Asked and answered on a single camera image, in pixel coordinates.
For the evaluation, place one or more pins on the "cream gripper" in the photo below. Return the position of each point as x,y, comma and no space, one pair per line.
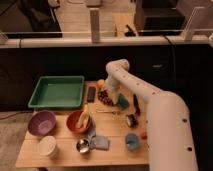
114,95

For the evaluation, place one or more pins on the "dark red grape bunch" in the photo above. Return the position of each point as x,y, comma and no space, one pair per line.
104,98

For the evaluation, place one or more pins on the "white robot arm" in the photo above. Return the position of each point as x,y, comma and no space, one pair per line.
170,141

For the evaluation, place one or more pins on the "teal sponge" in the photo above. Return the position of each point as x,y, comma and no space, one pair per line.
122,102

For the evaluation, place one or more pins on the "orange fruit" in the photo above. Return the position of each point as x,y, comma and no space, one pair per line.
100,83

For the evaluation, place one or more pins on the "black rectangular block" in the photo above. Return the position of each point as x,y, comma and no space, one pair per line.
91,94

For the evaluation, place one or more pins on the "orange-brown bowl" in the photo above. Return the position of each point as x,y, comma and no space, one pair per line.
72,121

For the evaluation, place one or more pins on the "blue mug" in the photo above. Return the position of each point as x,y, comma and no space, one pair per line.
132,141

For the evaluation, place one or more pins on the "orange carrot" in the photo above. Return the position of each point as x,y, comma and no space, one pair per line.
143,135

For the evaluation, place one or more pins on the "grey-blue cloth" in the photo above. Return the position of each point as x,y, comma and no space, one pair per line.
98,142

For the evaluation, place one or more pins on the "small steel cup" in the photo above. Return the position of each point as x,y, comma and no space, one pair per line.
83,146

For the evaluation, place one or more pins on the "green plastic tray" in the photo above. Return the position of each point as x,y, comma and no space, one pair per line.
58,92

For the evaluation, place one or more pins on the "purple bowl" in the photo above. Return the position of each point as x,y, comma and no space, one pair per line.
42,123

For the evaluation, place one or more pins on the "white cup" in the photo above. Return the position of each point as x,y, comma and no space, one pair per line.
47,147

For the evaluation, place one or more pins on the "black handled knife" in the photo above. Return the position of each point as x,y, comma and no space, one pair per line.
136,105

